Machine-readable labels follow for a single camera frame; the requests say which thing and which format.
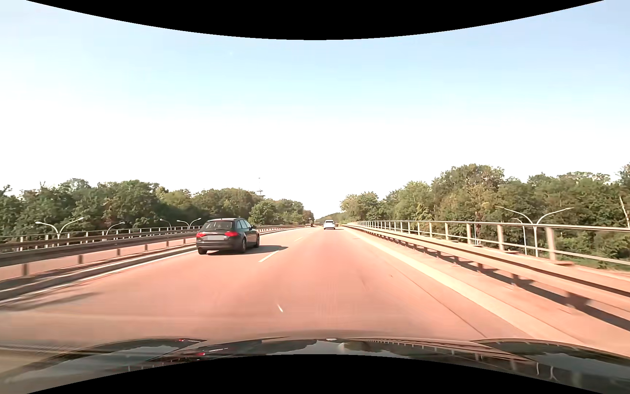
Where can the reddish asphalt road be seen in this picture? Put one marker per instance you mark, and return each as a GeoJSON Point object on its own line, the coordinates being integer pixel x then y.
{"type": "Point", "coordinates": [315, 273]}

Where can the metal guard rail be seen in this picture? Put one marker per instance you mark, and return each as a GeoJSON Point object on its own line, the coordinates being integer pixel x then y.
{"type": "Point", "coordinates": [566, 273]}
{"type": "Point", "coordinates": [63, 253]}

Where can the concrete walkway strip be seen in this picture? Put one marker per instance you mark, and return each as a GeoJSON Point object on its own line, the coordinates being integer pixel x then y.
{"type": "Point", "coordinates": [594, 306]}

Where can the white car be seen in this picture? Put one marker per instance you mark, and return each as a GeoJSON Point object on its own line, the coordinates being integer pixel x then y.
{"type": "Point", "coordinates": [329, 224]}

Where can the car's own bonnet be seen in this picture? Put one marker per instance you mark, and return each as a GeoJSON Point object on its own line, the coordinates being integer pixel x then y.
{"type": "Point", "coordinates": [315, 347]}

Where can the wood of green trees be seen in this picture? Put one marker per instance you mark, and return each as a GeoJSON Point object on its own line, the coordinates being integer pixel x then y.
{"type": "Point", "coordinates": [512, 197]}
{"type": "Point", "coordinates": [101, 205]}

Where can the dark grey estate car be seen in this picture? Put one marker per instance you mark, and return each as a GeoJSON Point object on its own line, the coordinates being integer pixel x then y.
{"type": "Point", "coordinates": [227, 235]}

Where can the metal bridge railing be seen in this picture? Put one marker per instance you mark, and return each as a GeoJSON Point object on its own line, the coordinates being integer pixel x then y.
{"type": "Point", "coordinates": [96, 233]}
{"type": "Point", "coordinates": [512, 225]}

